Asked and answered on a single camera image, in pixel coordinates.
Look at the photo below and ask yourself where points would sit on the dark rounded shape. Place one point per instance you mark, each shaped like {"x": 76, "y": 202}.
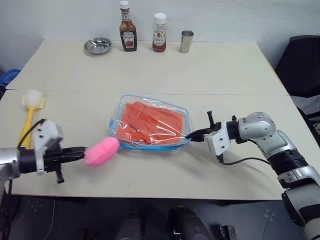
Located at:
{"x": 133, "y": 227}

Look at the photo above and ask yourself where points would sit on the orange cloth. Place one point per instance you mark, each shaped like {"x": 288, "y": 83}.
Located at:
{"x": 150, "y": 123}

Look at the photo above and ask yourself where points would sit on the dark brown sauce bottle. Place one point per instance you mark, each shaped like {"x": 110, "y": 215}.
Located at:
{"x": 128, "y": 32}

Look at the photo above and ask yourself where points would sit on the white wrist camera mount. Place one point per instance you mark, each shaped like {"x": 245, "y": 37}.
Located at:
{"x": 218, "y": 142}
{"x": 41, "y": 135}

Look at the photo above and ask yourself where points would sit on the fluffy pink sponge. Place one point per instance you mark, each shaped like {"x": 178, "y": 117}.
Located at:
{"x": 101, "y": 151}

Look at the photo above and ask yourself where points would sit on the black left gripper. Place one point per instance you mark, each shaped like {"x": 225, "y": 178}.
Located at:
{"x": 53, "y": 160}

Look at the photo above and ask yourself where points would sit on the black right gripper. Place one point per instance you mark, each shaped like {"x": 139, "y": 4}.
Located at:
{"x": 212, "y": 126}

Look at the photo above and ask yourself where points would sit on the clear plastic zip pouch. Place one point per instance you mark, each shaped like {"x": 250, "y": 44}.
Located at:
{"x": 150, "y": 120}

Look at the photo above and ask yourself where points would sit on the small dark block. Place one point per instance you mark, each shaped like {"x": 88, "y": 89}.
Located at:
{"x": 228, "y": 232}

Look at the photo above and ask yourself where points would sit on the stainless steel bowl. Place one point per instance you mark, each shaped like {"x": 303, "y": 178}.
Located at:
{"x": 97, "y": 46}

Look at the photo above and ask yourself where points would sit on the stainless steel cup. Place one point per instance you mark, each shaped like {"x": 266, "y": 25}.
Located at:
{"x": 187, "y": 42}

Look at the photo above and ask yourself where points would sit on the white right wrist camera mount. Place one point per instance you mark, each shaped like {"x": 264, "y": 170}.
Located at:
{"x": 218, "y": 142}

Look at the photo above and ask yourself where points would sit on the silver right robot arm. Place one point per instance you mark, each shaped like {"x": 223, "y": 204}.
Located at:
{"x": 262, "y": 132}

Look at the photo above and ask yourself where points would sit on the yellow brush with white head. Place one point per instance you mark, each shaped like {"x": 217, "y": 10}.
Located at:
{"x": 28, "y": 117}

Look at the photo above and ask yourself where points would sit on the clear red ketchup bottle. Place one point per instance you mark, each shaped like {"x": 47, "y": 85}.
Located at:
{"x": 159, "y": 35}

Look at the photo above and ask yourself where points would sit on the blue plastic basin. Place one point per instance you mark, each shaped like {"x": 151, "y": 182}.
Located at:
{"x": 8, "y": 77}

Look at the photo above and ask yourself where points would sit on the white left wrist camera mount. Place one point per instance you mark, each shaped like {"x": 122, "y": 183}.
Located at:
{"x": 41, "y": 135}

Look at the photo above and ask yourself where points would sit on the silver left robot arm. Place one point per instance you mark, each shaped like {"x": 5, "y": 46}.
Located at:
{"x": 10, "y": 160}

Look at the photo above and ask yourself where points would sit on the black chair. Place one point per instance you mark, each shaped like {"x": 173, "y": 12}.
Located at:
{"x": 300, "y": 67}

